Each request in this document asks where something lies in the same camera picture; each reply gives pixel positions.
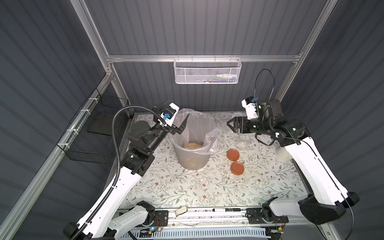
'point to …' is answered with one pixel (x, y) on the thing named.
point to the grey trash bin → (190, 160)
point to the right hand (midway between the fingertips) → (239, 123)
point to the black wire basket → (89, 138)
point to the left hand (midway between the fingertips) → (176, 107)
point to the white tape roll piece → (181, 210)
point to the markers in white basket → (221, 78)
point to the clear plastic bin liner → (200, 133)
